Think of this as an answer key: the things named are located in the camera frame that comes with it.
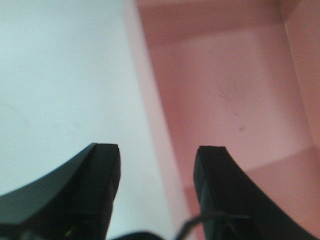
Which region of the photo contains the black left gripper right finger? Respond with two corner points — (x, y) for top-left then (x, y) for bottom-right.
(193, 146), (315, 240)

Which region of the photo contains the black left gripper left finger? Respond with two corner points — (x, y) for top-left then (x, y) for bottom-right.
(0, 143), (121, 240)

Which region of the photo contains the pink plastic box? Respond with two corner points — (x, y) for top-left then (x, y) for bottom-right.
(123, 0), (320, 236)

